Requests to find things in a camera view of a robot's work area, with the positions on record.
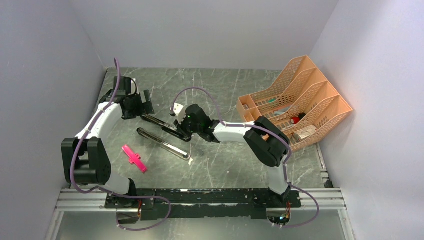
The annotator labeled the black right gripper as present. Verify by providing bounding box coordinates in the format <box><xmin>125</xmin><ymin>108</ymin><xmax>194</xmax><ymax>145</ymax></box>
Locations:
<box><xmin>174</xmin><ymin>112</ymin><xmax>202</xmax><ymax>138</ymax></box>

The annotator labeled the black stapler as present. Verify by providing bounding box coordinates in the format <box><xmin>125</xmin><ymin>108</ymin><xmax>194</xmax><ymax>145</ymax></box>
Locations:
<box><xmin>141</xmin><ymin>114</ymin><xmax>192</xmax><ymax>142</ymax></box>

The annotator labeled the beige stapler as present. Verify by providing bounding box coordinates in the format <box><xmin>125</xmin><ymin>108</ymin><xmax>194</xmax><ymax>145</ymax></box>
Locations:
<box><xmin>136</xmin><ymin>127</ymin><xmax>191</xmax><ymax>161</ymax></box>

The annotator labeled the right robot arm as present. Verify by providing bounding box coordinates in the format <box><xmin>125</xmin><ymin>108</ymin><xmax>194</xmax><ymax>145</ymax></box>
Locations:
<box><xmin>170</xmin><ymin>103</ymin><xmax>291</xmax><ymax>207</ymax></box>

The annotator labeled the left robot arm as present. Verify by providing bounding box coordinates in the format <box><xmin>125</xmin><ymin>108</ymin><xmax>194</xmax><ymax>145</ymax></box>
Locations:
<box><xmin>61</xmin><ymin>76</ymin><xmax>155</xmax><ymax>208</ymax></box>

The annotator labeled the pink plastic clip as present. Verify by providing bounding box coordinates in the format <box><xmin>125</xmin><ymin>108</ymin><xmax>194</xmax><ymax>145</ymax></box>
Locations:
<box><xmin>121</xmin><ymin>144</ymin><xmax>148</xmax><ymax>174</ymax></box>

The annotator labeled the red black item in organizer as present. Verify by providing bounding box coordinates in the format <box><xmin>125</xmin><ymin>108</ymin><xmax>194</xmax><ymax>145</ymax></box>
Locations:
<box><xmin>290</xmin><ymin>112</ymin><xmax>306</xmax><ymax>125</ymax></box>

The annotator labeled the beige box in organizer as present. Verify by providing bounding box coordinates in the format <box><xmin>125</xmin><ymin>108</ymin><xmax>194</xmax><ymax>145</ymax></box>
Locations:
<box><xmin>293</xmin><ymin>125</ymin><xmax>318</xmax><ymax>143</ymax></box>

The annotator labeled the orange file organizer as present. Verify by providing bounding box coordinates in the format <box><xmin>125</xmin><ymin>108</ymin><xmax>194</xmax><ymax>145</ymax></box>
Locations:
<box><xmin>236</xmin><ymin>55</ymin><xmax>353</xmax><ymax>152</ymax></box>

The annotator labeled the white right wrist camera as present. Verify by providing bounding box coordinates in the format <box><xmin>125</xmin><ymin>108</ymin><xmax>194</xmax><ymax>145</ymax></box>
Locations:
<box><xmin>170</xmin><ymin>103</ymin><xmax>186</xmax><ymax>124</ymax></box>

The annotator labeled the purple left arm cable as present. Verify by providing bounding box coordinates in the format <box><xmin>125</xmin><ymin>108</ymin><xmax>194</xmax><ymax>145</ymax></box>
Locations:
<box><xmin>69</xmin><ymin>56</ymin><xmax>122</xmax><ymax>195</ymax></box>

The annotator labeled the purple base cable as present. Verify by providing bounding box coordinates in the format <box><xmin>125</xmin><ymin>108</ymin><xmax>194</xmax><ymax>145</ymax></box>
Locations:
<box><xmin>99</xmin><ymin>187</ymin><xmax>172</xmax><ymax>233</ymax></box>

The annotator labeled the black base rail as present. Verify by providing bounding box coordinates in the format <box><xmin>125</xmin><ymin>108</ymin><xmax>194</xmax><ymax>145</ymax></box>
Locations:
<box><xmin>104</xmin><ymin>188</ymin><xmax>302</xmax><ymax>221</ymax></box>

